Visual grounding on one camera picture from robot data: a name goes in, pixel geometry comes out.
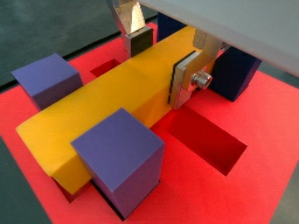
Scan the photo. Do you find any purple U block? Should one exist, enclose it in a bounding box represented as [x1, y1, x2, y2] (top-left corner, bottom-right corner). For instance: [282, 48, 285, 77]
[11, 52, 166, 221]

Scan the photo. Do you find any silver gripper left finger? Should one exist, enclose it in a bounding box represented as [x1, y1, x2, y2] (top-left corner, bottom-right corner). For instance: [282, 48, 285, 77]
[107, 0, 154, 58]

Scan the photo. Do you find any long yellow block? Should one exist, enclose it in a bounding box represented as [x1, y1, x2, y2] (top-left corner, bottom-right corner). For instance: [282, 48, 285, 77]
[16, 26, 195, 193]

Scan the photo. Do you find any red slotted board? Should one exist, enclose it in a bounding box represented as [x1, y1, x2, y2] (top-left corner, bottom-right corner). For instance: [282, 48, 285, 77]
[0, 41, 299, 224]

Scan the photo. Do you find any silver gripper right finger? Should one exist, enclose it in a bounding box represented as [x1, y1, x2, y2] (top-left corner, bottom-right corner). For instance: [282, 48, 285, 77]
[169, 29, 226, 109]

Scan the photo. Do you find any dark blue U block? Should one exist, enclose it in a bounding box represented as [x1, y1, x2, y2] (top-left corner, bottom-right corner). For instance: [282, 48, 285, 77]
[157, 13, 262, 102]

